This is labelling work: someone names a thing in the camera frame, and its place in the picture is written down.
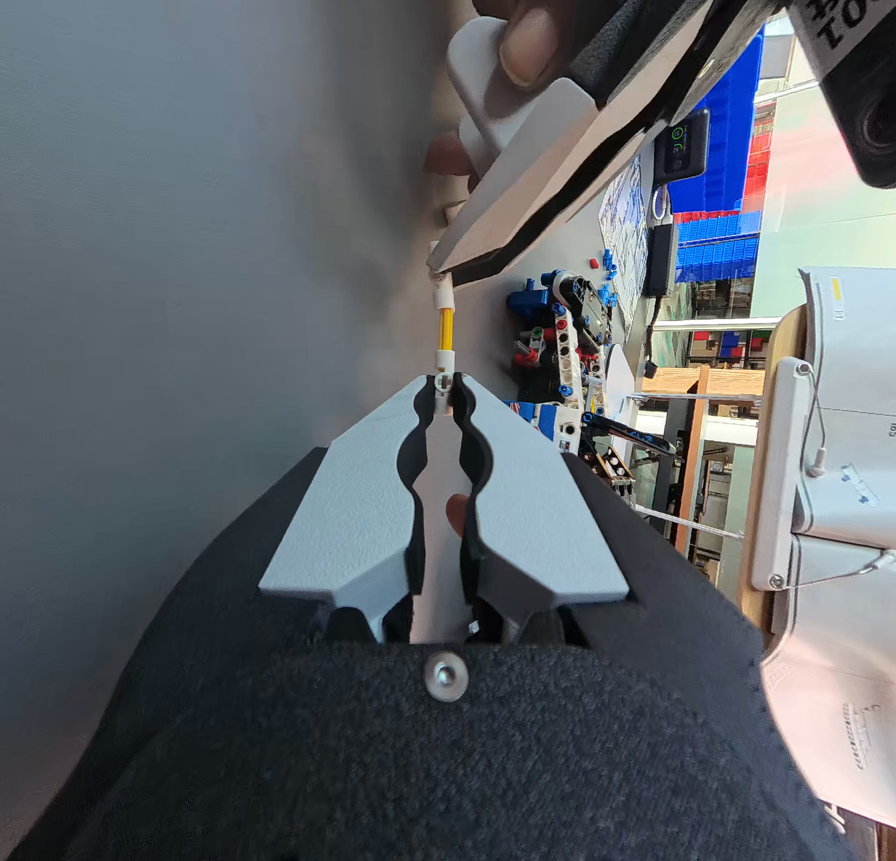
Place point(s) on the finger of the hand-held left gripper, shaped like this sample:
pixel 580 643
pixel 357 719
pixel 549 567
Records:
pixel 560 217
pixel 546 175

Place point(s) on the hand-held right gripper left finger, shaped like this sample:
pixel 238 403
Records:
pixel 336 518

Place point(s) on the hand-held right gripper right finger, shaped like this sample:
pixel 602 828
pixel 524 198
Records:
pixel 546 525

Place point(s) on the white toy connector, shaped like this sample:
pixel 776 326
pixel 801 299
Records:
pixel 443 385
pixel 443 292

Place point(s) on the yellow toy axle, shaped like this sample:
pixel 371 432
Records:
pixel 446 329

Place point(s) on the grey desk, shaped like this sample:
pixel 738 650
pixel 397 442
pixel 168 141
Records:
pixel 175 245

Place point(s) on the person's right hand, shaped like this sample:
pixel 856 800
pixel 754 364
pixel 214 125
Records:
pixel 457 512

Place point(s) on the person's left hand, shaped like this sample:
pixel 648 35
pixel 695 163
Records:
pixel 535 42

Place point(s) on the cluster of blue toy pins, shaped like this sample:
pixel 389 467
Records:
pixel 609 273

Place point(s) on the white blue red toy race car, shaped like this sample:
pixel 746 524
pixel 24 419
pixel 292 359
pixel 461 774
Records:
pixel 553 423

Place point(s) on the black power adapter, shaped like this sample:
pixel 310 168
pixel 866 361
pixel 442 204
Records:
pixel 661 259

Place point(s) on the black white toy brick chassis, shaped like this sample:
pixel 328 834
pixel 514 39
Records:
pixel 560 336

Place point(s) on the large blue storage bin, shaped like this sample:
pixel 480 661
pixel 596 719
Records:
pixel 728 147

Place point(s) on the black timer device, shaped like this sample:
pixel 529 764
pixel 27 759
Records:
pixel 682 145

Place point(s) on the white pad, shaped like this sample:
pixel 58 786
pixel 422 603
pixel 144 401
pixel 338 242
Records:
pixel 619 378

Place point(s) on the stack of red and blue crates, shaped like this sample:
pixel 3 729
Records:
pixel 721 252

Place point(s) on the wooden table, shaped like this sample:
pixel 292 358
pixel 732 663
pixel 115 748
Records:
pixel 700 381

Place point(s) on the wooden board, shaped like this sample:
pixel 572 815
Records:
pixel 756 616

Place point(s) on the white plastic bracket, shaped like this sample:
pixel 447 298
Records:
pixel 777 469

